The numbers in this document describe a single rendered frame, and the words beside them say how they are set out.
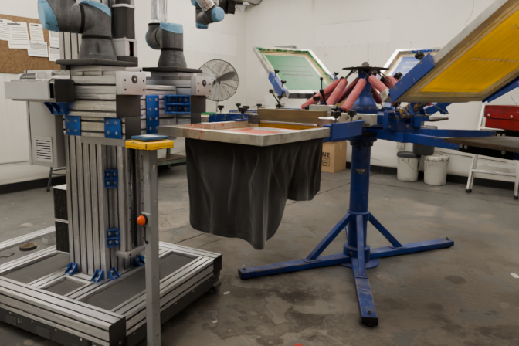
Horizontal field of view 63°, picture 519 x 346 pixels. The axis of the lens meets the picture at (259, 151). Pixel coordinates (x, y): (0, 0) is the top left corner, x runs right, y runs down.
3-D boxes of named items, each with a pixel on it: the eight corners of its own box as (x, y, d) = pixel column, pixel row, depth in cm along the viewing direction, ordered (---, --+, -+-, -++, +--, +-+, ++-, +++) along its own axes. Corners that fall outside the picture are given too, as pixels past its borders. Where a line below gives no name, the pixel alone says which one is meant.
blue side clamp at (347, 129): (332, 139, 185) (333, 123, 184) (322, 138, 188) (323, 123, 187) (361, 134, 208) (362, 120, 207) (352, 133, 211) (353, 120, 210)
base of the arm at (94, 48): (69, 59, 170) (68, 35, 169) (98, 62, 184) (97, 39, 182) (96, 59, 164) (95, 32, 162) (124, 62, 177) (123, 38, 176)
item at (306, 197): (264, 249, 166) (266, 142, 160) (257, 246, 168) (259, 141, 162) (323, 222, 202) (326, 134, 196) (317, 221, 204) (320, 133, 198)
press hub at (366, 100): (371, 277, 264) (382, 58, 246) (317, 261, 288) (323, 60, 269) (394, 259, 294) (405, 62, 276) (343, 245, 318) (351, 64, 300)
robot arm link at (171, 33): (167, 46, 208) (166, 18, 206) (154, 49, 218) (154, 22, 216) (188, 49, 216) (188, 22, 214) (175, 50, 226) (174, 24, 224)
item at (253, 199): (261, 252, 164) (262, 143, 158) (184, 228, 192) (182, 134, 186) (266, 250, 167) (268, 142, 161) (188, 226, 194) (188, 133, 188)
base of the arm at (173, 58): (150, 67, 214) (150, 47, 213) (169, 69, 228) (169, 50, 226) (174, 67, 208) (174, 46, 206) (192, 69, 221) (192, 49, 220)
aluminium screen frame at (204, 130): (262, 146, 148) (262, 135, 147) (157, 134, 183) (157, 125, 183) (360, 132, 209) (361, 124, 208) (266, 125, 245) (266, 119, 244)
